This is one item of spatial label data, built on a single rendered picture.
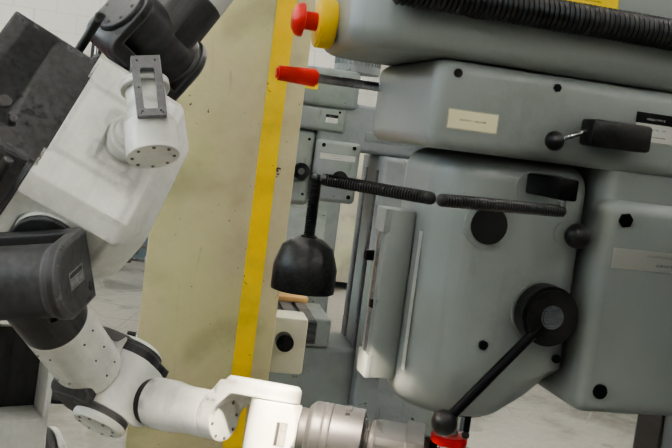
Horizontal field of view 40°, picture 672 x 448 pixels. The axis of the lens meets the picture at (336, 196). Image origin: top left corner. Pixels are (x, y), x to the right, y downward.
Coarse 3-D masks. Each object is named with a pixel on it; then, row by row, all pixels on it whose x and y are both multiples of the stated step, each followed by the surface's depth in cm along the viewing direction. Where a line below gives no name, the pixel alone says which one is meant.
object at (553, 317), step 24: (528, 288) 106; (552, 288) 105; (528, 312) 104; (552, 312) 104; (576, 312) 105; (528, 336) 104; (552, 336) 105; (504, 360) 104; (480, 384) 104; (456, 408) 103
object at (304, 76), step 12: (276, 72) 117; (288, 72) 117; (300, 72) 118; (312, 72) 118; (300, 84) 119; (312, 84) 118; (336, 84) 119; (348, 84) 120; (360, 84) 120; (372, 84) 120
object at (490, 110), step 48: (384, 96) 118; (432, 96) 101; (480, 96) 101; (528, 96) 102; (576, 96) 104; (624, 96) 105; (432, 144) 101; (480, 144) 102; (528, 144) 103; (576, 144) 104
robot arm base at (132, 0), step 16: (112, 0) 133; (128, 0) 130; (144, 0) 129; (112, 16) 130; (128, 16) 128; (144, 16) 129; (96, 32) 132; (112, 32) 129; (128, 32) 128; (112, 48) 128; (128, 48) 129; (128, 64) 130; (176, 80) 137; (192, 80) 138; (176, 96) 137
